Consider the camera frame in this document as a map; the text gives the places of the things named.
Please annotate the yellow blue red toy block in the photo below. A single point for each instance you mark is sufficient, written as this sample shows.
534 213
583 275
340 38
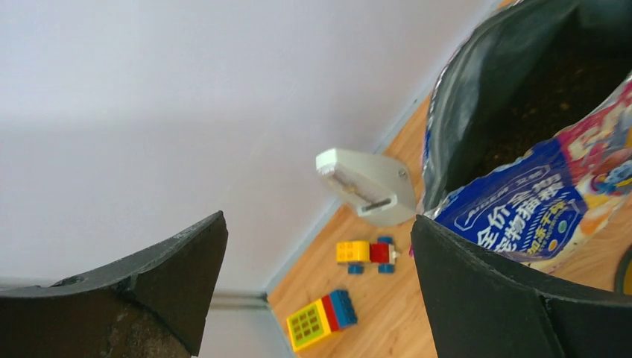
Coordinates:
322 318

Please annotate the small yellow toy car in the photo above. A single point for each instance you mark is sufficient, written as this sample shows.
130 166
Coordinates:
356 254

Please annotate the white small box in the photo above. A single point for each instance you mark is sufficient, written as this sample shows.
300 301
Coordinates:
379 189

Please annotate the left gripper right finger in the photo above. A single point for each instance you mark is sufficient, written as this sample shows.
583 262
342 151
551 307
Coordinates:
481 304

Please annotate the yellow double pet bowl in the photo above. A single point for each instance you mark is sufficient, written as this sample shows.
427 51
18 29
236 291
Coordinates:
622 279

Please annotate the colourful pet food bag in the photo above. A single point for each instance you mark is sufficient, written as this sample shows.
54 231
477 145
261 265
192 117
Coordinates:
527 151

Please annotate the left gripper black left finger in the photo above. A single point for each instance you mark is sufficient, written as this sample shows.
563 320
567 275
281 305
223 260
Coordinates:
152 303

